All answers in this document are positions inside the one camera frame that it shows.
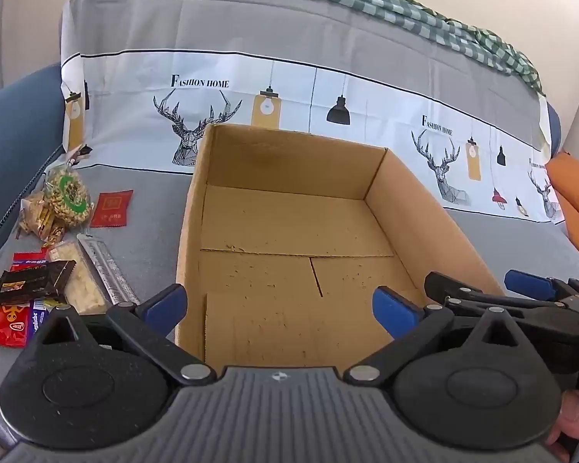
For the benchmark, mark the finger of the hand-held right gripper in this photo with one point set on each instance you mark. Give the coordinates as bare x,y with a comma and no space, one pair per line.
530,283
463,289

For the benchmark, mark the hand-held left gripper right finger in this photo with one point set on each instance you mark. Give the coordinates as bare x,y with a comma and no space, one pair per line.
395,311

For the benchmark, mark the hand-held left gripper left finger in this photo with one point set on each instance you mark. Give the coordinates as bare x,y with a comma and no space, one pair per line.
166,308

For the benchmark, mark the long silver foil packet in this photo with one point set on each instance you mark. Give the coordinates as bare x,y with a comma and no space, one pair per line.
107,270

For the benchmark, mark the clear packet of white bars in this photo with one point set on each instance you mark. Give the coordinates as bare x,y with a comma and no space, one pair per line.
82,279

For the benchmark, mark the yellow snack packet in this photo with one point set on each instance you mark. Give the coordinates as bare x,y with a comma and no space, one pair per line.
55,302

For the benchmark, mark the square dark red packet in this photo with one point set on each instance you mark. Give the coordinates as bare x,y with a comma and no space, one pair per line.
111,208

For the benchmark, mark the purple snack packet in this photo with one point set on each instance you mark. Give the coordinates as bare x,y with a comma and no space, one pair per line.
39,318

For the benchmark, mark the cardboard box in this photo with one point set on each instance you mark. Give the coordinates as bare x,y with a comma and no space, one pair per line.
280,231

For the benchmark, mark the black snack packet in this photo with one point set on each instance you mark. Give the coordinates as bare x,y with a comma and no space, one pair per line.
29,282

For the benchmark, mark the small red candy packet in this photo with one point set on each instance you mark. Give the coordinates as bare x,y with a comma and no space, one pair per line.
21,256

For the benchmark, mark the bright red snack packet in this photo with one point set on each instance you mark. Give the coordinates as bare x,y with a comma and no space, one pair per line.
9,325

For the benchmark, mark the clear bag of crackers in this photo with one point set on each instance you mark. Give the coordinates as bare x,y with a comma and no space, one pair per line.
36,219

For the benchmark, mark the green checkered cloth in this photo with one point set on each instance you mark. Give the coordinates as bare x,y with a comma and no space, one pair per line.
415,14

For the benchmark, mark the grey printed sofa cover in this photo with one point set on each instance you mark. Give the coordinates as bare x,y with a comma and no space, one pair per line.
318,33

